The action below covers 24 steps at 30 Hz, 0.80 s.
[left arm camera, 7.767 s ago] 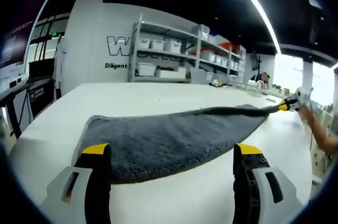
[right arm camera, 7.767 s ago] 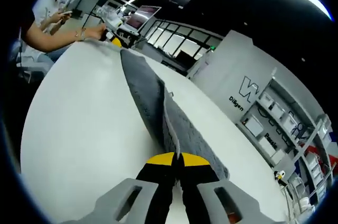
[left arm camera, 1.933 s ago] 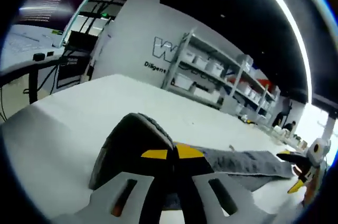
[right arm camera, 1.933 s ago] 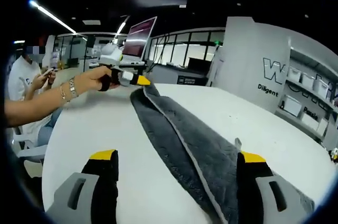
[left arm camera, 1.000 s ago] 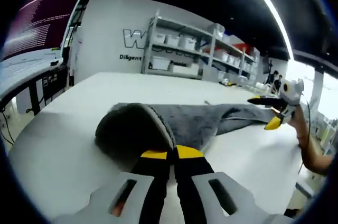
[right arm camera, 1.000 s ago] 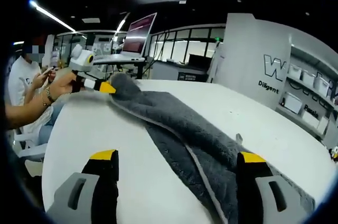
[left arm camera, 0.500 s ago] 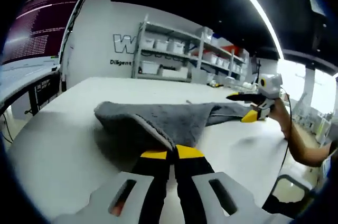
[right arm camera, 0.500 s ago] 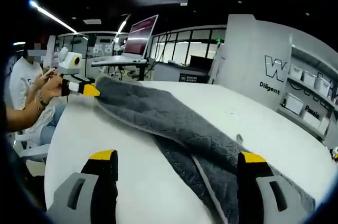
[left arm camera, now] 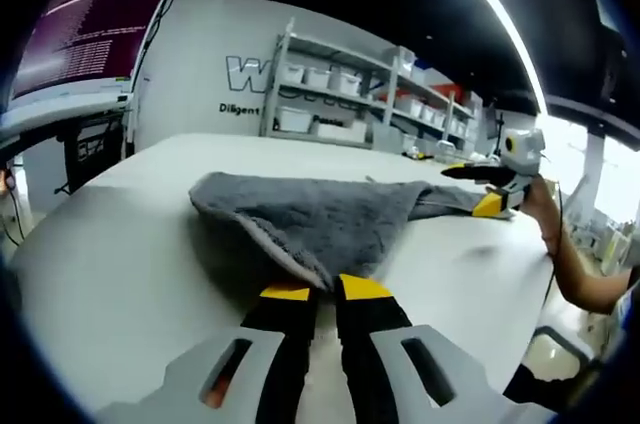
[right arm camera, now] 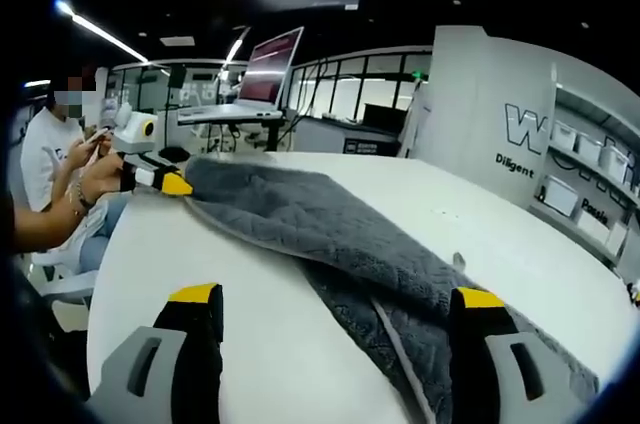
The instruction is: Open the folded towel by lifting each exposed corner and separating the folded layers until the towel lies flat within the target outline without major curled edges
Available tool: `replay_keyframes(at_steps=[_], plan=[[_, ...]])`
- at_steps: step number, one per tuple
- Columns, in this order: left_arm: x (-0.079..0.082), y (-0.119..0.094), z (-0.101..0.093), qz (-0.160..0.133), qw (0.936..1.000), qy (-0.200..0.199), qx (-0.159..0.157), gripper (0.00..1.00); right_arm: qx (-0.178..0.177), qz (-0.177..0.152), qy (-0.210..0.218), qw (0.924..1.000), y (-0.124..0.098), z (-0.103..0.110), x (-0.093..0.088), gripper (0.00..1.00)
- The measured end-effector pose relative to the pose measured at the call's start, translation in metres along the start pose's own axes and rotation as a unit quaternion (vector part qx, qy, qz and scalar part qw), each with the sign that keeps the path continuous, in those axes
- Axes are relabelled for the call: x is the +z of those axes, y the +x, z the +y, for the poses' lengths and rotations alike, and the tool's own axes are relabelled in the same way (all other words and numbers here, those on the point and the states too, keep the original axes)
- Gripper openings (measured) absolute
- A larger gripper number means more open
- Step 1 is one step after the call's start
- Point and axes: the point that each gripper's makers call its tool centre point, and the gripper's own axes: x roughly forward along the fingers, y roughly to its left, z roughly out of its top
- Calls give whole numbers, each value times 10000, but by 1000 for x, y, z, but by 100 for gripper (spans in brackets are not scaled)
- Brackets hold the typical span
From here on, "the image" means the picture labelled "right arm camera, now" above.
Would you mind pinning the grey towel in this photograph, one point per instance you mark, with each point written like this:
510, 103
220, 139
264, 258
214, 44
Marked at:
310, 224

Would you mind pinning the open laptop on stand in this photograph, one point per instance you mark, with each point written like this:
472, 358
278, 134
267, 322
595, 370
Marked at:
267, 69

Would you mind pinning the person's left hand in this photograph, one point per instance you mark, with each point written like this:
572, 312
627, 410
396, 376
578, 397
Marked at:
107, 179

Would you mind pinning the monitor stand desk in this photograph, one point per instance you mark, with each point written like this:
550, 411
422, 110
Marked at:
230, 116

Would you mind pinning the long ceiling light strip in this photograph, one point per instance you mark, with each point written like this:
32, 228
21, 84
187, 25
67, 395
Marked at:
102, 34

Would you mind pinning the white plastic chair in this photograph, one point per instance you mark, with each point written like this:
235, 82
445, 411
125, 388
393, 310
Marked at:
65, 279

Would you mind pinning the grey machine cabinet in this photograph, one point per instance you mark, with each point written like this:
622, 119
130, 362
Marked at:
345, 136

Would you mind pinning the spare hand-held gripper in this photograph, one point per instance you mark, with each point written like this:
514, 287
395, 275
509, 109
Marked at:
634, 293

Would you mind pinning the grey metal shelving unit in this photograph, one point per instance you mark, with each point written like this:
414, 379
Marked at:
590, 179

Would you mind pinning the white hanging cloth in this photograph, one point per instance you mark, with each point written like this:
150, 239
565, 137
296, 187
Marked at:
415, 119

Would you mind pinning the row of white storage bins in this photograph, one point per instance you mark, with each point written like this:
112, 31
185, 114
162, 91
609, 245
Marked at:
595, 149

